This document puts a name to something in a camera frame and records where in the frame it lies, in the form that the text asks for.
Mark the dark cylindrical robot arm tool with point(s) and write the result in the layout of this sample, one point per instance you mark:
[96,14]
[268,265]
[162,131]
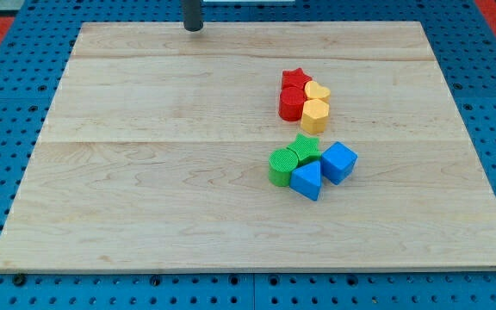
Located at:
[192,15]

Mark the light wooden board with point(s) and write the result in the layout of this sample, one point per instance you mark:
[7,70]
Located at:
[153,157]

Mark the green cylinder block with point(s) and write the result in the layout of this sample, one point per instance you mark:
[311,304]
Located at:
[282,162]

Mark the green star block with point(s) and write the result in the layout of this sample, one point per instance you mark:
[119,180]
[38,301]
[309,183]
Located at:
[305,148]

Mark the blue triangle block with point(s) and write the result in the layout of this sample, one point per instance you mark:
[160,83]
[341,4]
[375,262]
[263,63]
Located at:
[306,180]

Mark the red cylinder block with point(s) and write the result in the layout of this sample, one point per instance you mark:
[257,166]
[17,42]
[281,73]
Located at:
[291,102]

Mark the yellow hexagon block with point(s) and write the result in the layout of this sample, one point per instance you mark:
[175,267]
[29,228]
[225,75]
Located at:
[315,116]

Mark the blue cube block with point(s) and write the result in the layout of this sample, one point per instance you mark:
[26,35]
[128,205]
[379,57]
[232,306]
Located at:
[337,162]

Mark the yellow heart block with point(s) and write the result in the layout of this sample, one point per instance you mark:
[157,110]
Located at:
[314,91]

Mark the red star block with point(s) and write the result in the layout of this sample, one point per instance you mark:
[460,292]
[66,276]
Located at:
[296,78]

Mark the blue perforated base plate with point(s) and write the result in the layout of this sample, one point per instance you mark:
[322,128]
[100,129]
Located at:
[32,58]

